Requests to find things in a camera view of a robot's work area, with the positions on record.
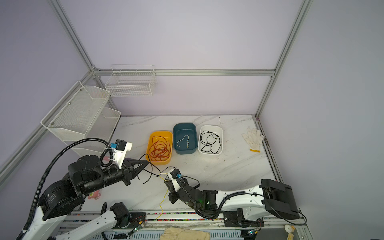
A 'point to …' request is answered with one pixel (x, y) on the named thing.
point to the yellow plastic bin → (168, 135)
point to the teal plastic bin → (185, 138)
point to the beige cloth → (173, 233)
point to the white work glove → (254, 139)
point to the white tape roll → (289, 229)
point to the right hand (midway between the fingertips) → (164, 182)
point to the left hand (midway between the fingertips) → (145, 164)
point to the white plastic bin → (210, 140)
